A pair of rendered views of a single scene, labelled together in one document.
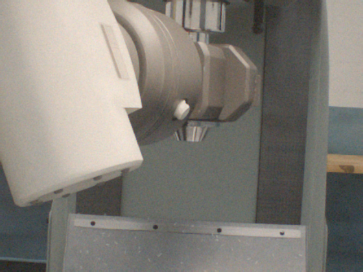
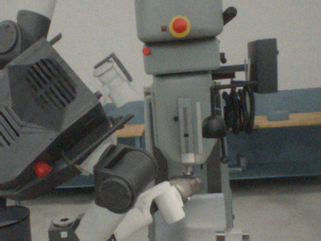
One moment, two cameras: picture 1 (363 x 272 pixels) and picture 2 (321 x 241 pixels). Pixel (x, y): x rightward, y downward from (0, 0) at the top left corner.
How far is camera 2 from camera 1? 94 cm
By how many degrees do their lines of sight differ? 10
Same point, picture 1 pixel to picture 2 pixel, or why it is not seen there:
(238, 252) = (204, 203)
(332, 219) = (253, 147)
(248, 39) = not seen: hidden behind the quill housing
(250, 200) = (205, 187)
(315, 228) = (226, 192)
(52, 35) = (170, 200)
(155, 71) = (184, 196)
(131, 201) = not seen: hidden behind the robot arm
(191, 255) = (190, 204)
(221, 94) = (195, 188)
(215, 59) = (193, 183)
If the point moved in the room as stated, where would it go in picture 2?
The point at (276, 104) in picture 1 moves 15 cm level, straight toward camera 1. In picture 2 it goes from (211, 160) to (209, 168)
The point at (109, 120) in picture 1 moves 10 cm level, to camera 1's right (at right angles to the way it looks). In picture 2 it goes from (179, 211) to (213, 209)
